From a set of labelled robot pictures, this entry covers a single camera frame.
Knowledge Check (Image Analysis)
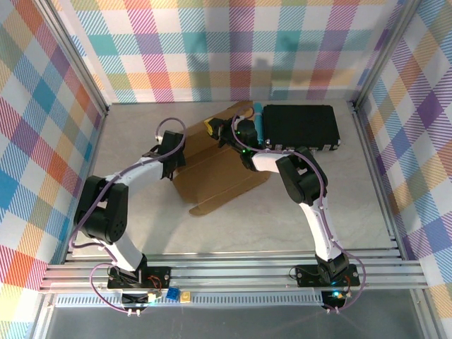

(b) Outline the brown cardboard paper box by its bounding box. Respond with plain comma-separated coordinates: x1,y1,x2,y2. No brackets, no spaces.
172,100,271,218

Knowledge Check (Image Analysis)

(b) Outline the light blue marker pen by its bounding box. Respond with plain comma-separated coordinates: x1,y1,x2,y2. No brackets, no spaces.
253,102,266,145

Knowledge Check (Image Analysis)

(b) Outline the black hard case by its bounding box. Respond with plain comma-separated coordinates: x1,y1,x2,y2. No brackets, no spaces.
263,104,342,155

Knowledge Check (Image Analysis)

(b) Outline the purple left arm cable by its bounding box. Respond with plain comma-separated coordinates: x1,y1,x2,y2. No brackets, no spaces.
69,117,187,264

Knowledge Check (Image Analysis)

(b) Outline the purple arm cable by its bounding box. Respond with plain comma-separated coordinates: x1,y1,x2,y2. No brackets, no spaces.
69,117,187,264
231,105,368,312

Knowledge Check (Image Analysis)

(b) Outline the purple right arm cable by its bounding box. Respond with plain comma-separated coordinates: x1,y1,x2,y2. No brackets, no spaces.
231,105,368,312

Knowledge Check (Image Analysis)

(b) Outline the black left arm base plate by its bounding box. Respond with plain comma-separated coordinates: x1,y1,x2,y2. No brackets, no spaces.
107,265,172,291

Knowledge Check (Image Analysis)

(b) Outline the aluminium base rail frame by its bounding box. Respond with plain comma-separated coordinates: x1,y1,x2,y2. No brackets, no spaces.
38,246,429,295

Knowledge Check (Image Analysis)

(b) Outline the aluminium side rail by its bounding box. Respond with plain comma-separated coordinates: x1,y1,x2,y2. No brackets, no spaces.
347,100,404,252

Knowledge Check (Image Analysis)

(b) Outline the aluminium frame post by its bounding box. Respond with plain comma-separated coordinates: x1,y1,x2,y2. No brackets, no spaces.
35,0,111,116
352,0,427,111

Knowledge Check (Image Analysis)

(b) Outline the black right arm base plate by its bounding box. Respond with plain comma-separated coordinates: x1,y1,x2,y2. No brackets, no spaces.
294,263,362,288

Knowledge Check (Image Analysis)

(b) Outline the white slotted cable duct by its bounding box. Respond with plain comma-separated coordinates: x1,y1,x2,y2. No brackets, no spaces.
52,292,326,309

